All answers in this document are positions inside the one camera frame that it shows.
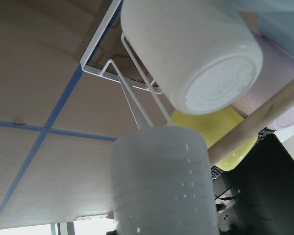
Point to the grey plastic cup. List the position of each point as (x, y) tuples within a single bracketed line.
[(161, 183)]

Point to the cream plastic cup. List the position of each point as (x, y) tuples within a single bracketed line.
[(200, 52)]

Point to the pink plastic cup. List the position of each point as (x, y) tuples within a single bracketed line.
[(277, 71)]

